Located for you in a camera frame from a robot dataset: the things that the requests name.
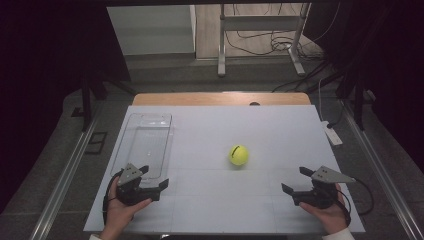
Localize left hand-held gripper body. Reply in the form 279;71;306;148
115;163;160;206

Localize white cabinet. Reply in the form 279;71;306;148
106;4;197;56

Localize white table board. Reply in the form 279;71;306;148
83;104;366;234

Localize clear plastic container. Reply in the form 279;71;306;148
109;112;175;183

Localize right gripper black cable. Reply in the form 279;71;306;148
339;178;375;228

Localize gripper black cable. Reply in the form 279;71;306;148
102;169;125;226
339;178;375;228

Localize wooden table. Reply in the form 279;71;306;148
132;92;312;107

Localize person's left hand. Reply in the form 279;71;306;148
103;178;153;238

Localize person's right hand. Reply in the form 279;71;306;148
298;183;351;236

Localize white power strip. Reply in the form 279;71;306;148
320;120;344;147

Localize black plug cable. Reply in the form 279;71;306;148
326;99;346;130

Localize black floor frame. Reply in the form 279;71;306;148
84;131;108;155

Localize black metal stand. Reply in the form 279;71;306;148
71;71;136;133
334;66;378;131

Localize black floor cables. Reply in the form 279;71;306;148
224;3;341;93

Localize dark curtain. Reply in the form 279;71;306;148
0;0;131;214
304;0;424;164

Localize aluminium floor rail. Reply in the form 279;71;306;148
29;109;101;240
339;99;424;240

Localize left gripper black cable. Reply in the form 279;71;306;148
102;169;125;226

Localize yellow tennis ball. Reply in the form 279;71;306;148
228;144;250;167

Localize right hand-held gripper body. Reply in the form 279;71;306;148
292;165;357;210

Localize white metal desk frame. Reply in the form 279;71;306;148
217;3;312;78

